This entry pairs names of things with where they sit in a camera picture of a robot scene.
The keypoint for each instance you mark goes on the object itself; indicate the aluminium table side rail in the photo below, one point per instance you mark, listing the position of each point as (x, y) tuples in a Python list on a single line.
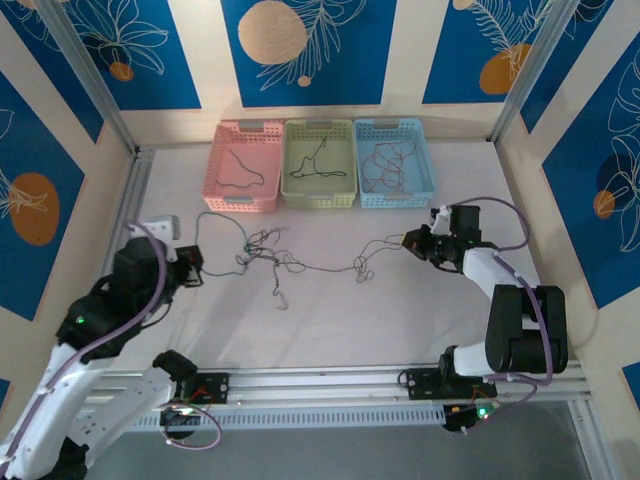
[(140, 175)]

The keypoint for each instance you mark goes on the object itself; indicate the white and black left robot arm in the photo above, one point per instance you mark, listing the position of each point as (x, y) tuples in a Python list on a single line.
[(45, 400)]

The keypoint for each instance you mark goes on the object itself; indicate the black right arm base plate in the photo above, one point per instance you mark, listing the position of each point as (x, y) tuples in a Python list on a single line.
[(420, 382)]

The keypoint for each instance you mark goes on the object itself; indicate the blue plastic basket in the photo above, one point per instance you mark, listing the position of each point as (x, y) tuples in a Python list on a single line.
[(422, 170)]

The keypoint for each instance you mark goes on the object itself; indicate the aluminium front rail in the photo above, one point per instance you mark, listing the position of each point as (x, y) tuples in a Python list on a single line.
[(325, 385)]

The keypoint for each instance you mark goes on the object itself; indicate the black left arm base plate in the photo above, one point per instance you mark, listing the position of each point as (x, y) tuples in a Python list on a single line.
[(217, 387)]

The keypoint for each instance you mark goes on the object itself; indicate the pink plastic basket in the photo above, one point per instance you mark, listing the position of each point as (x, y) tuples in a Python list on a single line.
[(245, 160)]

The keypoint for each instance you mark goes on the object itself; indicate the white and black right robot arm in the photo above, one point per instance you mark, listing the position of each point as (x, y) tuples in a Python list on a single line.
[(480, 267)]

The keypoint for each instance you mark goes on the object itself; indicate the green plastic basket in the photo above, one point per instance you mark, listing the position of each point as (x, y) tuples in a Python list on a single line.
[(330, 155)]

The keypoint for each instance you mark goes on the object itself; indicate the white table mat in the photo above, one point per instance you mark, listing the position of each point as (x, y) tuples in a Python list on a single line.
[(325, 335)]

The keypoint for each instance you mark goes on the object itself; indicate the aluminium frame side rail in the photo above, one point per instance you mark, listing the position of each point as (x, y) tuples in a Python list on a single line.
[(590, 450)]

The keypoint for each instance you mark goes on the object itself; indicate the aluminium frame post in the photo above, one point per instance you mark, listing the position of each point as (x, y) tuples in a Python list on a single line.
[(527, 75), (105, 100)]

